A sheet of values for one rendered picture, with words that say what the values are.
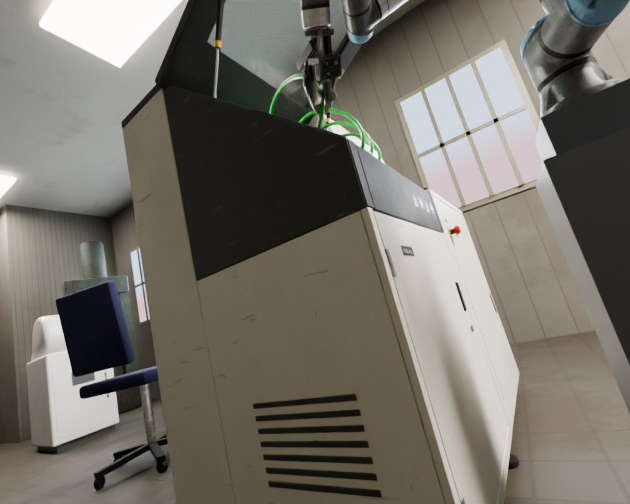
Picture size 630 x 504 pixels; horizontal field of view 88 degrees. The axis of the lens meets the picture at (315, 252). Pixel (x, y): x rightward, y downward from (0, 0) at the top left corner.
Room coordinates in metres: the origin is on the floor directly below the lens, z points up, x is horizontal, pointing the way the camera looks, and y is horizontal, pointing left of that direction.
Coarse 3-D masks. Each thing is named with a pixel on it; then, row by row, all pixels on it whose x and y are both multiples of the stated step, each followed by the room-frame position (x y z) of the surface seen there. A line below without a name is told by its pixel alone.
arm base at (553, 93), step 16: (576, 64) 0.65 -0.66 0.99; (592, 64) 0.64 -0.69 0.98; (544, 80) 0.69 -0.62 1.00; (560, 80) 0.67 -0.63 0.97; (576, 80) 0.65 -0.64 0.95; (592, 80) 0.63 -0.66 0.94; (608, 80) 0.63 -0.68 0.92; (544, 96) 0.71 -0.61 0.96; (560, 96) 0.67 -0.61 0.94; (576, 96) 0.64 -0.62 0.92; (544, 112) 0.71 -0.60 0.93
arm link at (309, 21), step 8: (320, 8) 0.68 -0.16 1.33; (328, 8) 0.69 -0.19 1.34; (304, 16) 0.70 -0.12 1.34; (312, 16) 0.69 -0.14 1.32; (320, 16) 0.69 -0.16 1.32; (328, 16) 0.70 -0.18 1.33; (304, 24) 0.71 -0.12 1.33; (312, 24) 0.70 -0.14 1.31; (320, 24) 0.70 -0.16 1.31; (328, 24) 0.71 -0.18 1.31
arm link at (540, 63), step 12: (540, 24) 0.66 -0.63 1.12; (528, 36) 0.68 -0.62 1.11; (540, 36) 0.64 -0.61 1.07; (528, 48) 0.70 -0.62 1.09; (540, 48) 0.66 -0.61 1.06; (528, 60) 0.71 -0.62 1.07; (540, 60) 0.68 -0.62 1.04; (552, 60) 0.66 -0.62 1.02; (564, 60) 0.65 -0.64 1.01; (540, 72) 0.69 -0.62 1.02; (552, 72) 0.67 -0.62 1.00
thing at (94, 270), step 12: (84, 252) 4.64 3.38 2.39; (96, 252) 4.70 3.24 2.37; (84, 264) 4.64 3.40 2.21; (96, 264) 4.69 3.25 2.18; (84, 276) 4.65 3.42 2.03; (96, 276) 4.68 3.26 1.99; (120, 276) 4.89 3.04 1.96; (72, 288) 4.46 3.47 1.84; (84, 288) 4.56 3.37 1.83; (120, 288) 4.88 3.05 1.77; (120, 300) 4.90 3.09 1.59; (132, 324) 4.98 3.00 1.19; (132, 336) 4.97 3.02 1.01; (132, 348) 4.95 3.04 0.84; (120, 396) 4.67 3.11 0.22; (132, 396) 4.77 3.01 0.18; (120, 408) 4.66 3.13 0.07; (132, 408) 4.76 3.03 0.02
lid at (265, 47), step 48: (192, 0) 0.80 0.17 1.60; (240, 0) 0.88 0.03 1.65; (288, 0) 0.96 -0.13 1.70; (336, 0) 1.07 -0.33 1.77; (192, 48) 0.89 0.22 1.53; (240, 48) 1.00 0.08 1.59; (288, 48) 1.10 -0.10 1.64; (336, 48) 1.24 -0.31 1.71; (240, 96) 1.13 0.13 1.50; (288, 96) 1.28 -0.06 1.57
